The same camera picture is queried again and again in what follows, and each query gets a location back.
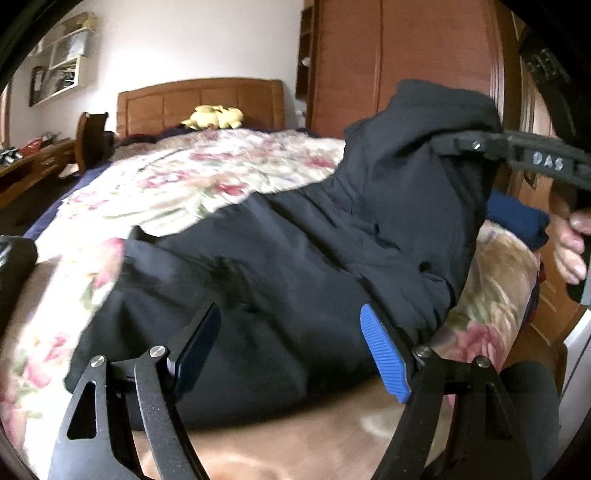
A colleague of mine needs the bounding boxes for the yellow plush toy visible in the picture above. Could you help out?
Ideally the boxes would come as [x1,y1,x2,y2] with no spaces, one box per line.
[180,104,244,131]

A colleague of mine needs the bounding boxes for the dark pillow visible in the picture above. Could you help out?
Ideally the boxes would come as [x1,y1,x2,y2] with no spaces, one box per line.
[113,131,185,149]

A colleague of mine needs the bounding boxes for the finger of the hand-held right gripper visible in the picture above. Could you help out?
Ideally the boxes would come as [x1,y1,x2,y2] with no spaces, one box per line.
[433,130,511,160]

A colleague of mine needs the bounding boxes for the floral blanket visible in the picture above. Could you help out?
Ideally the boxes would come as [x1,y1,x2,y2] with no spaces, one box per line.
[0,127,541,480]

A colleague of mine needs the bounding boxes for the black coat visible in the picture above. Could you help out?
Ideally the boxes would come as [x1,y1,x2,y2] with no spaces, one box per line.
[65,79,504,428]

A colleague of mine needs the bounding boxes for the wooden headboard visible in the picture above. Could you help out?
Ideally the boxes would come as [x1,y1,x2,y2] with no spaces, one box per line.
[116,78,284,139]

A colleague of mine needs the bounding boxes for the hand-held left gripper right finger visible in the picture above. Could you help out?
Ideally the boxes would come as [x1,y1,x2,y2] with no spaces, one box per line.
[360,304,532,480]

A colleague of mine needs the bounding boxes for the black perforated strap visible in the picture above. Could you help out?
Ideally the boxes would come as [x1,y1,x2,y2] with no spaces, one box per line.
[519,34,591,144]

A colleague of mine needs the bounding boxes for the wooden wardrobe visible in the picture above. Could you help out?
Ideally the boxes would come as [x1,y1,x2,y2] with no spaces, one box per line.
[295,0,591,361]

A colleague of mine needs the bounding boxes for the white wall shelf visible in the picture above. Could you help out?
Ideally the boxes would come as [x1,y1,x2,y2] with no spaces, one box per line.
[28,25,88,108]

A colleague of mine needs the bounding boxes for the wooden desk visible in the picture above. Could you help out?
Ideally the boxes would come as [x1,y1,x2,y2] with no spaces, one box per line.
[0,136,79,208]

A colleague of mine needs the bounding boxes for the wooden chair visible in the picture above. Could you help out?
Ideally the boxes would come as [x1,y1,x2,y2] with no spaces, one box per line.
[75,112,116,177]

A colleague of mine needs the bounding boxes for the person's right hand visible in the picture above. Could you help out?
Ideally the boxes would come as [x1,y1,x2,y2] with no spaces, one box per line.
[547,196,591,285]

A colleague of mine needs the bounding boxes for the person's dark pants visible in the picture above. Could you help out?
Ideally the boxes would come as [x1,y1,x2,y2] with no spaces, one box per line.
[501,362,561,480]

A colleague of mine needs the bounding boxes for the folded black garment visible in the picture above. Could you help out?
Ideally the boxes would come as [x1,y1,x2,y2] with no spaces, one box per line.
[0,235,38,328]

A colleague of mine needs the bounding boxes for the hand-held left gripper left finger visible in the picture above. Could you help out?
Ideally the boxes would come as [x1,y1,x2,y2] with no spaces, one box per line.
[48,302,222,480]

